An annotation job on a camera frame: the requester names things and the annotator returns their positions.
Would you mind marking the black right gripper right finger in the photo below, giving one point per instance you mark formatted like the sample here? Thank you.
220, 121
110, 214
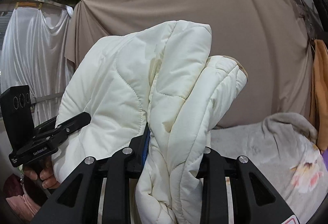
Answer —
213, 165

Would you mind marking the beige curtain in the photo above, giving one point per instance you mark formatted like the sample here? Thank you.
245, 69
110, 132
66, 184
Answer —
268, 37

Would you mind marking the silver satin curtain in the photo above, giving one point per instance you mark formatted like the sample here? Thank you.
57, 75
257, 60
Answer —
33, 54

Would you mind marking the pink sleeve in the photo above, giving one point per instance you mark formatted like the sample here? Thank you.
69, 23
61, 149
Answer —
23, 206

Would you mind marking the orange hanging cloth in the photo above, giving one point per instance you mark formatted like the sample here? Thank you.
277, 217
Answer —
318, 109

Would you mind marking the person's left hand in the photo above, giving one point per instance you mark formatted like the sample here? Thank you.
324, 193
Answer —
46, 175

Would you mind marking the grey floral bed blanket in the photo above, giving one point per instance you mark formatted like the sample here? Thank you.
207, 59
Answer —
283, 148

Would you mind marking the cream quilted jacket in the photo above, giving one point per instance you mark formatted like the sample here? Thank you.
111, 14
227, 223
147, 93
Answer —
163, 78

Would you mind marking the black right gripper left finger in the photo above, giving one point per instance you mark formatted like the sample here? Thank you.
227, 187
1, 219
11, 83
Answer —
130, 159

